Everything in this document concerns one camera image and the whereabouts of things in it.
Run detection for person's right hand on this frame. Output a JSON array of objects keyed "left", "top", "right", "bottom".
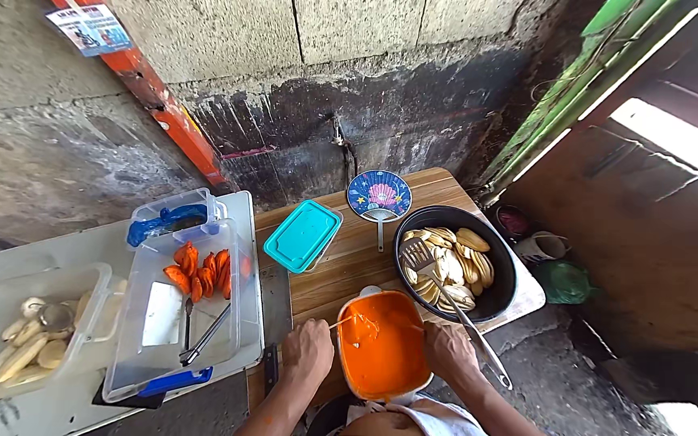
[{"left": 423, "top": 321, "right": 481, "bottom": 391}]

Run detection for person's left hand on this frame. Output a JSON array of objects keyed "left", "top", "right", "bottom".
[{"left": 281, "top": 319, "right": 335, "bottom": 392}]

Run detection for person's right forearm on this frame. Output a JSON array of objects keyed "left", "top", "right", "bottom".
[{"left": 446, "top": 367, "right": 547, "bottom": 436}]

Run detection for person's left forearm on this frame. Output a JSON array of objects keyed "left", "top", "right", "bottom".
[{"left": 233, "top": 378, "right": 320, "bottom": 436}]

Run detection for metal slotted spatula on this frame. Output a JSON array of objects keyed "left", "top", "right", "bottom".
[{"left": 399, "top": 237, "right": 514, "bottom": 391}]

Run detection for orange battered banana piece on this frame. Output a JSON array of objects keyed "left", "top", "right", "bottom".
[{"left": 347, "top": 312, "right": 381, "bottom": 348}]

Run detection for white square batter bowl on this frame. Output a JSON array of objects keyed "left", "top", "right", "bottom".
[{"left": 336, "top": 285, "right": 435, "bottom": 405}]

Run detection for pile of sliced bananas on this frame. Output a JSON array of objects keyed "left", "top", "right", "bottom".
[{"left": 400, "top": 226, "right": 496, "bottom": 314}]

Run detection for wood-patterned table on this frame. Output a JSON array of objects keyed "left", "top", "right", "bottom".
[{"left": 247, "top": 167, "right": 547, "bottom": 417}]

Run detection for large black round pot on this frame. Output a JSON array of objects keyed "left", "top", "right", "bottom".
[{"left": 393, "top": 205, "right": 517, "bottom": 324}]

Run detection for person's body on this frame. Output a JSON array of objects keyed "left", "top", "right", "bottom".
[{"left": 308, "top": 392, "right": 488, "bottom": 436}]

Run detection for container with teal lid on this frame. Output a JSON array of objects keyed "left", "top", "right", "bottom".
[{"left": 263, "top": 199, "right": 344, "bottom": 275}]

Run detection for metal tongs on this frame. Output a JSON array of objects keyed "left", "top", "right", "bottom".
[{"left": 180, "top": 303, "right": 232, "bottom": 368}]

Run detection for white plastic pail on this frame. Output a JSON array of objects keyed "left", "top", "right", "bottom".
[{"left": 513, "top": 231, "right": 570, "bottom": 264}]

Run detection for green plastic bag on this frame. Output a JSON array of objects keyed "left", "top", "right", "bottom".
[{"left": 532, "top": 261, "right": 596, "bottom": 305}]

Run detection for pile of orange battered pieces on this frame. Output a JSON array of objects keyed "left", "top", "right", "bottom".
[{"left": 162, "top": 241, "right": 232, "bottom": 304}]

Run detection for round blue seashell fan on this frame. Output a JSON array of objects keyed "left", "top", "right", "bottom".
[{"left": 347, "top": 169, "right": 413, "bottom": 253}]

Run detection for clear bin with blue latch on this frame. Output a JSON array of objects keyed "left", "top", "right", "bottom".
[{"left": 102, "top": 218, "right": 254, "bottom": 404}]

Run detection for small clear plastic container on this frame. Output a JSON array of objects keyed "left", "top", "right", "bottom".
[{"left": 130, "top": 188, "right": 229, "bottom": 249}]

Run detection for blue plastic bag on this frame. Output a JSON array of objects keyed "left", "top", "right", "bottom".
[{"left": 126, "top": 203, "right": 209, "bottom": 248}]

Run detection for black flat object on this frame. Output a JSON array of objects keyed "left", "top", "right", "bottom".
[{"left": 92, "top": 375, "right": 167, "bottom": 411}]

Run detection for brown wooden panel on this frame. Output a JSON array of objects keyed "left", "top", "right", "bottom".
[{"left": 502, "top": 118, "right": 698, "bottom": 367}]

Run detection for white table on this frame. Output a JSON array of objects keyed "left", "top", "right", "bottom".
[{"left": 0, "top": 191, "right": 265, "bottom": 436}]

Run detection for round metal cup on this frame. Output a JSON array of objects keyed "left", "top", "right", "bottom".
[{"left": 38, "top": 302, "right": 76, "bottom": 334}]

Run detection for pile of peeled bananas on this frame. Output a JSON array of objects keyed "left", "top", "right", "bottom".
[{"left": 0, "top": 292, "right": 92, "bottom": 387}]

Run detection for poster with motorcycle picture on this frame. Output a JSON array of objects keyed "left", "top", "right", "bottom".
[{"left": 45, "top": 4, "right": 135, "bottom": 58}]

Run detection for knife with black handle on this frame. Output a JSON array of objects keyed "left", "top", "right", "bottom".
[{"left": 263, "top": 343, "right": 280, "bottom": 397}]

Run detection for orange metal post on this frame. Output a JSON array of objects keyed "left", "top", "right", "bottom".
[{"left": 52, "top": 0, "right": 229, "bottom": 187}]

